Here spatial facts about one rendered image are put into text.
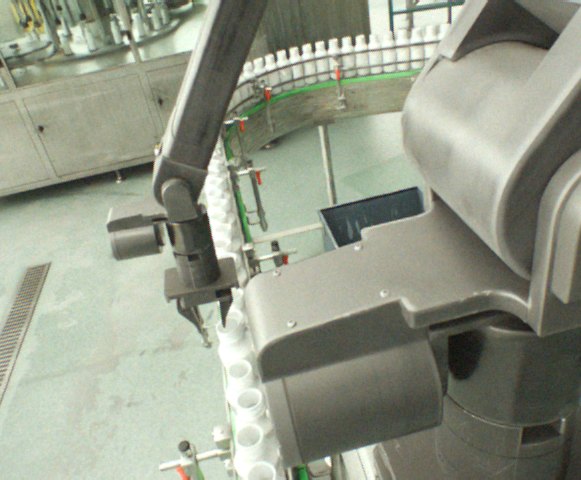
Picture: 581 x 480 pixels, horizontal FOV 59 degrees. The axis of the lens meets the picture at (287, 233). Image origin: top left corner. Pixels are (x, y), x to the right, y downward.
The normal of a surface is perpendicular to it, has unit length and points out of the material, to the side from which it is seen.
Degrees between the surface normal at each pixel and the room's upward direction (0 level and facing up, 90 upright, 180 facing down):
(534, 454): 89
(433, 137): 76
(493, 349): 90
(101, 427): 0
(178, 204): 92
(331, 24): 90
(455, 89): 45
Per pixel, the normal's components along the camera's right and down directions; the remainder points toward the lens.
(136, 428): -0.17, -0.83
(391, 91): -0.13, 0.56
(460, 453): -0.78, 0.43
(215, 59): 0.12, 0.52
